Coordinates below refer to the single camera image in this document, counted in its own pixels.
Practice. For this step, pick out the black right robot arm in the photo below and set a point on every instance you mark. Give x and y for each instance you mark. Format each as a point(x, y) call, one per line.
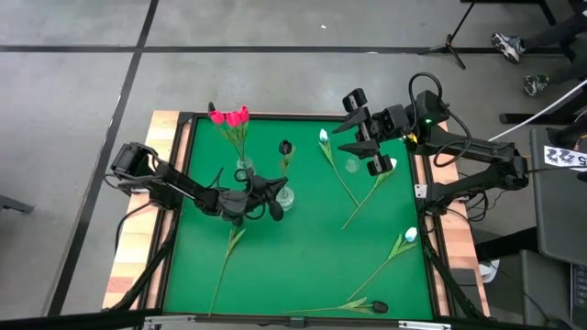
point(481, 151)

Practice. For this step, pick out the black stand base bar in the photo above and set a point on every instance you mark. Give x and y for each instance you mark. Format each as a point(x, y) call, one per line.
point(536, 119)

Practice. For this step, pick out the black table frame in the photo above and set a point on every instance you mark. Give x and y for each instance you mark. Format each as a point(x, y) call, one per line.
point(298, 116)

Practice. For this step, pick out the silver metal bracket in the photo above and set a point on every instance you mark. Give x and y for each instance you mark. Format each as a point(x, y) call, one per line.
point(167, 319)
point(424, 326)

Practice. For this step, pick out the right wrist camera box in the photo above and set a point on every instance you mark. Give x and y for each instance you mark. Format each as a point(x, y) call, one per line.
point(395, 120)

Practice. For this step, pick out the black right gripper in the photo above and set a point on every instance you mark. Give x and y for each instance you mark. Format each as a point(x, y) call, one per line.
point(377, 128)

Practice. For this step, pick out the black frame clamp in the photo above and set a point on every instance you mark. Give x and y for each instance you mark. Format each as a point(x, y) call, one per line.
point(211, 106)

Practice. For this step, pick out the grey metal bracket plate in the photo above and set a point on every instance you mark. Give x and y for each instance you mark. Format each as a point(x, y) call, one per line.
point(421, 191)

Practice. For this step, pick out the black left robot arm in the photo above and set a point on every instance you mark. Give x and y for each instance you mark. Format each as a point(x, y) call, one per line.
point(179, 185)

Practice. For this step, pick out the slim glass flask vase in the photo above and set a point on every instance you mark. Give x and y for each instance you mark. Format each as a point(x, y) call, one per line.
point(352, 166)

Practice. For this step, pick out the black artificial tulip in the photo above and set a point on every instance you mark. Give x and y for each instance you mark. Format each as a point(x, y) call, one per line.
point(285, 146)
point(379, 307)
point(235, 239)

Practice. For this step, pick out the green table mat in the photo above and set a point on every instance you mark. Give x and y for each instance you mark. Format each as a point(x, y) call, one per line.
point(298, 256)

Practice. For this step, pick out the person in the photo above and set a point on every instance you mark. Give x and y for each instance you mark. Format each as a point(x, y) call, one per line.
point(508, 46)

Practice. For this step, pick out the dark furniture foot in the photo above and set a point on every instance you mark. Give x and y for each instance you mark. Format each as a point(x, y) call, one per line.
point(16, 205)

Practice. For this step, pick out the grey desk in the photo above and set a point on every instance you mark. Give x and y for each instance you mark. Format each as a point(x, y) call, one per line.
point(559, 215)

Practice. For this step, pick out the black laptop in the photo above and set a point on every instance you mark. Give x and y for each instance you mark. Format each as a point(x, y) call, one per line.
point(580, 293)

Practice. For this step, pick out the white printed marker sheet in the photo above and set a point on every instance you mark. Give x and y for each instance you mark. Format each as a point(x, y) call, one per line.
point(564, 157)

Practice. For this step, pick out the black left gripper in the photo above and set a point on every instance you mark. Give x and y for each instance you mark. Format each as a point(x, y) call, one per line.
point(231, 201)

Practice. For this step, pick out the white artificial tulip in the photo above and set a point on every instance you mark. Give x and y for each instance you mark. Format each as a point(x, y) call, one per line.
point(323, 135)
point(393, 163)
point(410, 235)

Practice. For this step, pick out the diamond-cut glass vase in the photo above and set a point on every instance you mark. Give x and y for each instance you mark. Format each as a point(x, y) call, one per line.
point(286, 199)

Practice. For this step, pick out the black tripod stand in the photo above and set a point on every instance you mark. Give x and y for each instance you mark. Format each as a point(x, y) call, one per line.
point(448, 45)

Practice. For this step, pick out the ribbed glass bottle vase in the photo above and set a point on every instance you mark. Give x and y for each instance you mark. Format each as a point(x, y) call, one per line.
point(244, 164)

